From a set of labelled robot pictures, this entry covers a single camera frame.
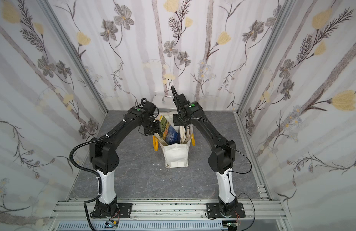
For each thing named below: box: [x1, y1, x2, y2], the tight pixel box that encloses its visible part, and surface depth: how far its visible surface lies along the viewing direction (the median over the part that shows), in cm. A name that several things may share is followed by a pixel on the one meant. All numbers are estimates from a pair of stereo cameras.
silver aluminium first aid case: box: [152, 94, 178, 113], surface depth 109 cm
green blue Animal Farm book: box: [158, 115, 181, 145], surface depth 97 cm
